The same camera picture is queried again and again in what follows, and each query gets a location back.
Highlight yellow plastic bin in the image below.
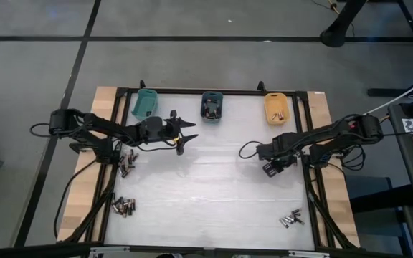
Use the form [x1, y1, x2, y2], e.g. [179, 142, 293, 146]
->
[264, 92, 291, 126]

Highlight blue plastic bin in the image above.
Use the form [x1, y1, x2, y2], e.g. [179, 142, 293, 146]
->
[200, 90, 225, 124]

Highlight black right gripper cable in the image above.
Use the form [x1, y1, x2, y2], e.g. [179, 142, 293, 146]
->
[238, 140, 265, 160]

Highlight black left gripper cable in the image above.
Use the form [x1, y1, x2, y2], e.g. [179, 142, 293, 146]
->
[134, 140, 178, 153]

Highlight black floor cable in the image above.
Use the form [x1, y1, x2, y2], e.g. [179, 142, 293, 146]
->
[53, 158, 98, 240]

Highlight black shoulder cable loop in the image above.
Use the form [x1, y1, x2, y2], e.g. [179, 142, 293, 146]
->
[29, 122, 56, 139]

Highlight black stand pole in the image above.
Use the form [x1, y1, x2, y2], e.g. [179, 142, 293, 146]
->
[319, 0, 368, 49]

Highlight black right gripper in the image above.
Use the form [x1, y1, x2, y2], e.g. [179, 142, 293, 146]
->
[255, 138, 303, 178]

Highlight black looped cables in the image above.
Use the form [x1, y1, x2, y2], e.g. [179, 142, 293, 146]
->
[341, 143, 368, 172]

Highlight thin black cable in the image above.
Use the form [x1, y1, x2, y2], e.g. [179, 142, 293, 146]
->
[381, 130, 413, 138]

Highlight black metal leg frame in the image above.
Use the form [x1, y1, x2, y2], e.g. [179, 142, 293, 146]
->
[366, 0, 413, 98]

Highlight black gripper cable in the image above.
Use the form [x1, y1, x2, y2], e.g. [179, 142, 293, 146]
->
[238, 140, 265, 160]
[134, 140, 178, 153]

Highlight dark desk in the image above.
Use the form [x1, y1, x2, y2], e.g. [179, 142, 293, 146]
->
[387, 91, 413, 214]

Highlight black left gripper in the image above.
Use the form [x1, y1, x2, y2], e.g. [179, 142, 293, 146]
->
[134, 109, 199, 156]

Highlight black cable bundle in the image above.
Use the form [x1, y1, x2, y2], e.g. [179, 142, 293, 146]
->
[305, 168, 358, 250]
[65, 168, 120, 244]

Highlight silver metal bracket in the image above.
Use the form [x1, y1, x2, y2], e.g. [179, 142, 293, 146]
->
[89, 246, 131, 257]
[288, 250, 331, 258]

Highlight teal plastic bin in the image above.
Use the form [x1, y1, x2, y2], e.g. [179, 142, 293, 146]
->
[130, 88, 158, 121]

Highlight black crossbeam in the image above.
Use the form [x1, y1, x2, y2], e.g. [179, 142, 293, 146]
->
[0, 242, 413, 258]

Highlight white cable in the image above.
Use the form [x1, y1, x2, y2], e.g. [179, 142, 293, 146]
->
[364, 71, 413, 116]

